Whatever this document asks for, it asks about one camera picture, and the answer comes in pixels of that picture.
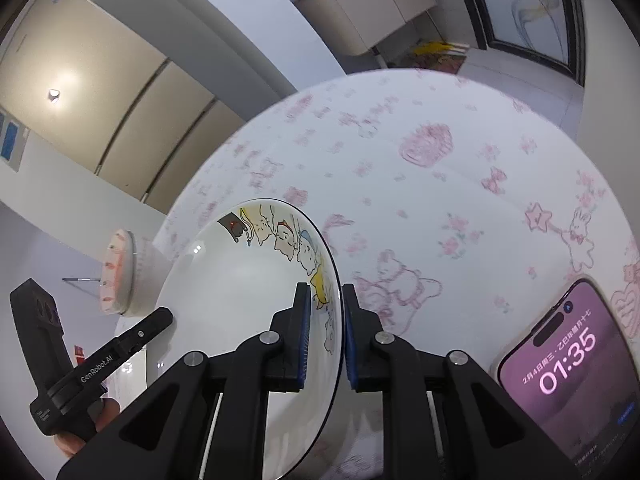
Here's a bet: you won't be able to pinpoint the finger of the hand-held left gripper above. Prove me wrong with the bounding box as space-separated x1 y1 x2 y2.
112 307 174 356

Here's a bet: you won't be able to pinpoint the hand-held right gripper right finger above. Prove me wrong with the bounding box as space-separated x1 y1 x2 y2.
341 283 583 480

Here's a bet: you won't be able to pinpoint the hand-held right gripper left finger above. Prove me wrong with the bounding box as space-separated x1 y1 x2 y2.
56 282 313 480

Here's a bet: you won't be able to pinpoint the cartoon print white bowl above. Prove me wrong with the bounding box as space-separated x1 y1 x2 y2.
144 198 346 480

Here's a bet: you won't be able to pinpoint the person's left hand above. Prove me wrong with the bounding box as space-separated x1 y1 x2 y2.
54 396 122 458

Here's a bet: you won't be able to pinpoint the pink bowl with patterned rim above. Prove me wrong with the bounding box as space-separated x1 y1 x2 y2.
99 229 168 318

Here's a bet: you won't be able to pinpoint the pink printed white tablecloth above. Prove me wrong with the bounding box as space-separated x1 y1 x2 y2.
112 66 640 480

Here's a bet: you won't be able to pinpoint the smartphone with lit screen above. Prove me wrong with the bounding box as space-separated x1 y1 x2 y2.
489 276 640 480

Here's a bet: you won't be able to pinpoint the beige refrigerator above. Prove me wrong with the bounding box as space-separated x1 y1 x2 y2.
0 0 246 206

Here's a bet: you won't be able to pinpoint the printed floor mat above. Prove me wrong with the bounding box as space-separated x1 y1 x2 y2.
400 40 468 75

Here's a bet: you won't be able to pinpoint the beige vanity cabinet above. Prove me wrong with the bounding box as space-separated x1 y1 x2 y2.
292 0 438 61

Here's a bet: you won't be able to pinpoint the black framed glass door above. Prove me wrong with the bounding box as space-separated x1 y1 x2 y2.
447 0 587 86

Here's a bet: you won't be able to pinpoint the grey wall panel blue labels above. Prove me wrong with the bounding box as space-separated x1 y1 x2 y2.
0 110 31 173

